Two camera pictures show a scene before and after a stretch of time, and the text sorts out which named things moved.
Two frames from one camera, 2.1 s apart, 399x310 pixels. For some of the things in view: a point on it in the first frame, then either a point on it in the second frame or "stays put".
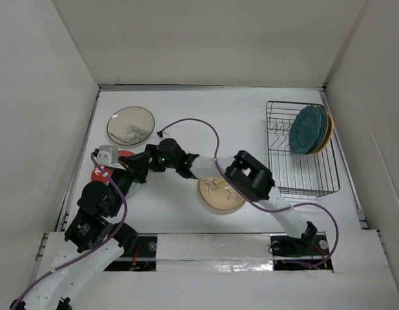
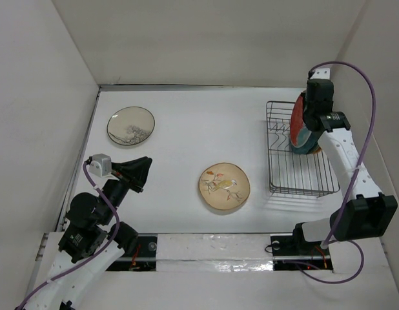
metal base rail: x=238 y=252 stays put
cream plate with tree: x=130 y=125 stays put
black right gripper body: x=159 y=162 -> x=306 y=112
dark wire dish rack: x=313 y=174 stays put
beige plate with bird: x=219 y=193 stays put
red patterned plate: x=98 y=175 -> x=296 y=119
